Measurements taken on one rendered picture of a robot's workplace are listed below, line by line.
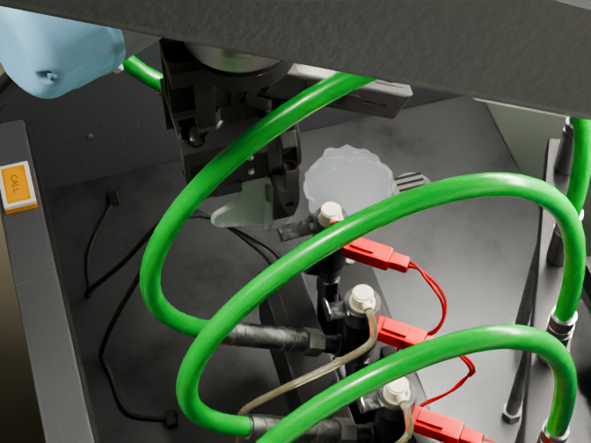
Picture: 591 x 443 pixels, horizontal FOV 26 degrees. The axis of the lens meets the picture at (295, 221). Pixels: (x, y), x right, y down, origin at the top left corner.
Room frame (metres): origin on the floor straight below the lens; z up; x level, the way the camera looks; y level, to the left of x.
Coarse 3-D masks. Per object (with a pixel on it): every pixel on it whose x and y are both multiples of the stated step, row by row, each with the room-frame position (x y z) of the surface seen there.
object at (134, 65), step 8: (128, 64) 0.67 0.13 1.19; (136, 64) 0.68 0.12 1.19; (144, 64) 0.68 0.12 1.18; (128, 72) 0.67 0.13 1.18; (136, 72) 0.67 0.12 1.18; (144, 72) 0.67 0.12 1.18; (152, 72) 0.68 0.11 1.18; (144, 80) 0.67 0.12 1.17; (152, 80) 0.67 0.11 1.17; (152, 88) 0.67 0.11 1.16; (160, 88) 0.67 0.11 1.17; (568, 120) 0.64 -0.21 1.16; (568, 128) 0.64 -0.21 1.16
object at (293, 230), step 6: (312, 216) 0.59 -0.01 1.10; (294, 222) 0.58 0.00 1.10; (300, 222) 0.58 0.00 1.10; (306, 222) 0.58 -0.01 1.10; (282, 228) 0.58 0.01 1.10; (288, 228) 0.58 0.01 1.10; (294, 228) 0.58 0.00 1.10; (300, 228) 0.58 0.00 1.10; (306, 228) 0.58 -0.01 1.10; (288, 234) 0.57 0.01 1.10; (294, 234) 0.57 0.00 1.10; (300, 234) 0.57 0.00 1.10; (306, 234) 0.57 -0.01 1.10
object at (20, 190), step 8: (8, 168) 0.75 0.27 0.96; (16, 168) 0.75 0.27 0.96; (24, 168) 0.75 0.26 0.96; (8, 176) 0.74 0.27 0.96; (16, 176) 0.74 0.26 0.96; (24, 176) 0.74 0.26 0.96; (8, 184) 0.73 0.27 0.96; (16, 184) 0.73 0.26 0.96; (24, 184) 0.73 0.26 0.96; (8, 192) 0.72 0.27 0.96; (16, 192) 0.72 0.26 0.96; (24, 192) 0.72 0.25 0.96; (8, 200) 0.71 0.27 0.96; (16, 200) 0.71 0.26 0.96; (16, 208) 0.71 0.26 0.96; (24, 208) 0.71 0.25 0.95; (32, 208) 0.71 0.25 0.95
